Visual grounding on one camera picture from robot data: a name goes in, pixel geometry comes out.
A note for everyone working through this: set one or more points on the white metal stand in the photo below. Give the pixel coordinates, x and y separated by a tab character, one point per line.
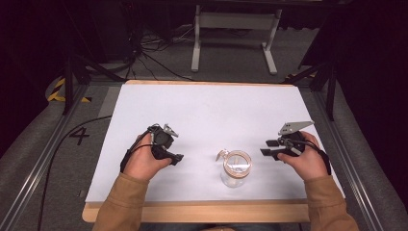
235	20

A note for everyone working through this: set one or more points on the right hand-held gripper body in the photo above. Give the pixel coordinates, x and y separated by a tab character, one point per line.
293	141

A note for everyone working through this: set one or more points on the black tripod stand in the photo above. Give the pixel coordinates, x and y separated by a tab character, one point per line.
330	96
68	86

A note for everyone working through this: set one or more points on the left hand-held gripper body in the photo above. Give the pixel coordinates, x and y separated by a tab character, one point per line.
161	138

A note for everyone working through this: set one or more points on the glass jar with clasp lid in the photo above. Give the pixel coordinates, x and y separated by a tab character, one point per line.
235	178

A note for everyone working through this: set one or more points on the person's right hand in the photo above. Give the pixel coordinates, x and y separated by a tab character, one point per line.
308	162

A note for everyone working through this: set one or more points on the person's left hand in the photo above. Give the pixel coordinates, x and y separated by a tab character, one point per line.
142	162

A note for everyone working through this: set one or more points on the aluminium rail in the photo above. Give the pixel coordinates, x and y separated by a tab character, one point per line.
348	168
38	166

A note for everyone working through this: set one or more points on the yellow and black floor tape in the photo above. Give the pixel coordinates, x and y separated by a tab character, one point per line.
54	96

